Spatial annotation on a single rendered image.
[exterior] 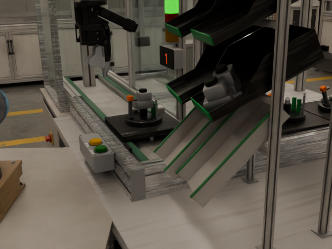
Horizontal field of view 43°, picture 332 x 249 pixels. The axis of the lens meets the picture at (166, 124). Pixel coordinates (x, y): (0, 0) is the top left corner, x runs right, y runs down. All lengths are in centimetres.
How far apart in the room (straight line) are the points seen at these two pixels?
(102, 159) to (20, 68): 527
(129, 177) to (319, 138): 69
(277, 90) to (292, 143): 61
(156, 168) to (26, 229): 39
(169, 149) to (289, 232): 38
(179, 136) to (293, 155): 48
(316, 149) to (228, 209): 48
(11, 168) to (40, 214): 18
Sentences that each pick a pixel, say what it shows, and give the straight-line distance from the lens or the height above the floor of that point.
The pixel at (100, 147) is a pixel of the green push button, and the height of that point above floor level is 97.
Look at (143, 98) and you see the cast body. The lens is 154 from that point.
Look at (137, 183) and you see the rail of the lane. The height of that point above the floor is 92.
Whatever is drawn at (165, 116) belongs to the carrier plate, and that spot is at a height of 97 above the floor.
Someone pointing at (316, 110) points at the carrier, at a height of 97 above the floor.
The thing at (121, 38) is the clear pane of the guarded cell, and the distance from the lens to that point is 269.
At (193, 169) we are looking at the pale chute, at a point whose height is 102.
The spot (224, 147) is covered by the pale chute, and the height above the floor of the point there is 108.
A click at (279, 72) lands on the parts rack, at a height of 129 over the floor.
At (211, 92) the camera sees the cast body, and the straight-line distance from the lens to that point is 90.
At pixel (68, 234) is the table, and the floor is 86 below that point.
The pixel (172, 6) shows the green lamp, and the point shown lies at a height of 139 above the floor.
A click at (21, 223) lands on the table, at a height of 86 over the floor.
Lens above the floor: 148
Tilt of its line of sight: 19 degrees down
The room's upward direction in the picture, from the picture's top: 1 degrees counter-clockwise
